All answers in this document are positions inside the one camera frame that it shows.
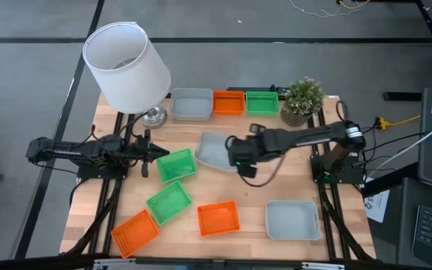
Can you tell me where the thin white floor cable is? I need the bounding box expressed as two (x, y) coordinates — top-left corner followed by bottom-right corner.
(288, 0), (363, 19)

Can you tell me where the grey plastic bin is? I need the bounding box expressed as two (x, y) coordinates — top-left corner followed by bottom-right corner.
(169, 87), (215, 122)
(265, 199), (323, 242)
(193, 130), (239, 174)

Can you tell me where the potted green plant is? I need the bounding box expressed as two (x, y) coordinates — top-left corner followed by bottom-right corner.
(280, 76), (326, 128)

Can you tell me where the white shade table lamp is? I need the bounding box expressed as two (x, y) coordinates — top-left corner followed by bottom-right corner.
(82, 21), (173, 130)

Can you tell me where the black cable loop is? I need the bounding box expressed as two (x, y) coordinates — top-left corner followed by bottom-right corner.
(242, 154), (287, 188)

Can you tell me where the black desk foot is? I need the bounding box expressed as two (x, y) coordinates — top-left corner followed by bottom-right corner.
(382, 91), (424, 103)

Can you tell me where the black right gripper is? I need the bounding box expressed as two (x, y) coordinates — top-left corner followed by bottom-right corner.
(226, 123), (268, 179)

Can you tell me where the white paper sheet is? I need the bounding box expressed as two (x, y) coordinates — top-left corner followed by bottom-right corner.
(363, 188), (392, 224)

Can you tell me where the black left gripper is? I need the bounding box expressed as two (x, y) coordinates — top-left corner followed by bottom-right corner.
(127, 128), (171, 179)

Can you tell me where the yellow power cord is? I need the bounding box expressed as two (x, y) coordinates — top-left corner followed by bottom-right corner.
(374, 114), (422, 131)

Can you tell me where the green slotted plastic basket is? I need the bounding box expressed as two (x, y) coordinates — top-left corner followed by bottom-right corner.
(244, 91), (281, 117)
(155, 148), (199, 185)
(145, 180), (194, 227)

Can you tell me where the yellow floor cable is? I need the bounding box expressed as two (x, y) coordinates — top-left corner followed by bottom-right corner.
(337, 0), (371, 11)

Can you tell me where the black frame crossbar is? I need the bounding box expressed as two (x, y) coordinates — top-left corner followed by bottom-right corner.
(0, 253), (432, 270)

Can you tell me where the black bar behind baskets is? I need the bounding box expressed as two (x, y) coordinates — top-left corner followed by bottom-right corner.
(226, 85), (291, 101)

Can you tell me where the orange slotted plastic basket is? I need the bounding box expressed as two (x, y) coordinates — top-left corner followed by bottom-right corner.
(110, 208), (161, 260)
(212, 90), (247, 117)
(196, 200), (242, 238)

